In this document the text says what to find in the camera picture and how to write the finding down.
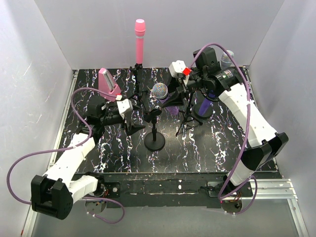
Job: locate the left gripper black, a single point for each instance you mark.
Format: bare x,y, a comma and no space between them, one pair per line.
127,121

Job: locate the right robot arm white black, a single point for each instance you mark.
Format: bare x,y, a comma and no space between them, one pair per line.
224,80

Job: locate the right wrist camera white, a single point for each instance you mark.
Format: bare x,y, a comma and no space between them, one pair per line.
178,69

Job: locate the silver grey microphone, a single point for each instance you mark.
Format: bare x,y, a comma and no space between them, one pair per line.
225,61

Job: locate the pink microphone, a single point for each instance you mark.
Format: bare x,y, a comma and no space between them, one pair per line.
140,29

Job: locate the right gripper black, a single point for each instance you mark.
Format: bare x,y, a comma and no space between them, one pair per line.
182,91

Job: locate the pink metronome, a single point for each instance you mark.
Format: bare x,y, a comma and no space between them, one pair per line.
107,85

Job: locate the black tripod shock-mount stand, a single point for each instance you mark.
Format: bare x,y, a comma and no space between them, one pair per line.
188,116

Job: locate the purple matte microphone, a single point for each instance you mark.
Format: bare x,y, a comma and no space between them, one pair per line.
205,105

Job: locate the black left-edge clip stand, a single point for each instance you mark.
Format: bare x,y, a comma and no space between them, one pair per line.
153,141

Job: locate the black round-base clip stand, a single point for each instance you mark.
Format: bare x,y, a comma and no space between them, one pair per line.
208,113

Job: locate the purple glitter microphone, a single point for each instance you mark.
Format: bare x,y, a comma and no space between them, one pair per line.
160,92

